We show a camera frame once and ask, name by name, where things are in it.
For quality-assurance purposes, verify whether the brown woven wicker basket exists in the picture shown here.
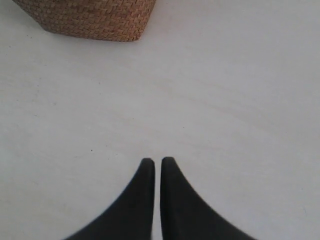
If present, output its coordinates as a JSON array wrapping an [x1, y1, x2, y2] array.
[[15, 0, 156, 42]]

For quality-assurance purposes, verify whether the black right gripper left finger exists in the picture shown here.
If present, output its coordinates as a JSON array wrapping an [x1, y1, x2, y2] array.
[[67, 158, 155, 240]]

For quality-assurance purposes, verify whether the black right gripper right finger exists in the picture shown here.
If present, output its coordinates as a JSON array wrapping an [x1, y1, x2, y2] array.
[[160, 157, 253, 240]]

